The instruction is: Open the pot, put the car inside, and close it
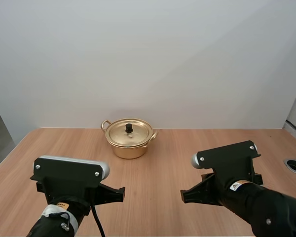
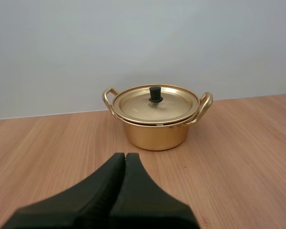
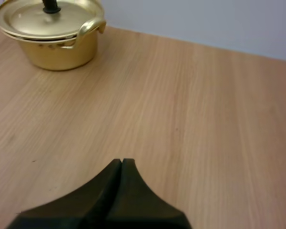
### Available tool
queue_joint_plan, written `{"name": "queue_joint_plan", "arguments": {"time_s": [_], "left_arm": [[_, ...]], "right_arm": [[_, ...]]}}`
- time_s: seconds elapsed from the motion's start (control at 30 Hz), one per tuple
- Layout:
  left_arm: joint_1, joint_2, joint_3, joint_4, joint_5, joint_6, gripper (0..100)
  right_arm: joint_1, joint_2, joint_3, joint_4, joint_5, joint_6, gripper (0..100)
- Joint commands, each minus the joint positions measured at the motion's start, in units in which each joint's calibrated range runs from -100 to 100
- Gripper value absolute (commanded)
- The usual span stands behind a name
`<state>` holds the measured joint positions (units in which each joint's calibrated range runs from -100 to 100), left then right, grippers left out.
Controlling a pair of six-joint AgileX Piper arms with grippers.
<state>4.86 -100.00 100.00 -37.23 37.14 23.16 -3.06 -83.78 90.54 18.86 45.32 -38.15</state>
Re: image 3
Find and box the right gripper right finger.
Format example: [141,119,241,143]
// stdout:
[95,157,194,229]

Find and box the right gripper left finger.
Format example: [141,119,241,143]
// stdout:
[6,158,123,229]

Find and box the gold lid with black knob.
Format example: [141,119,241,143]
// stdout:
[0,0,105,41]

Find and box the gold pot with two handles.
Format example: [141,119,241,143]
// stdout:
[2,19,107,71]

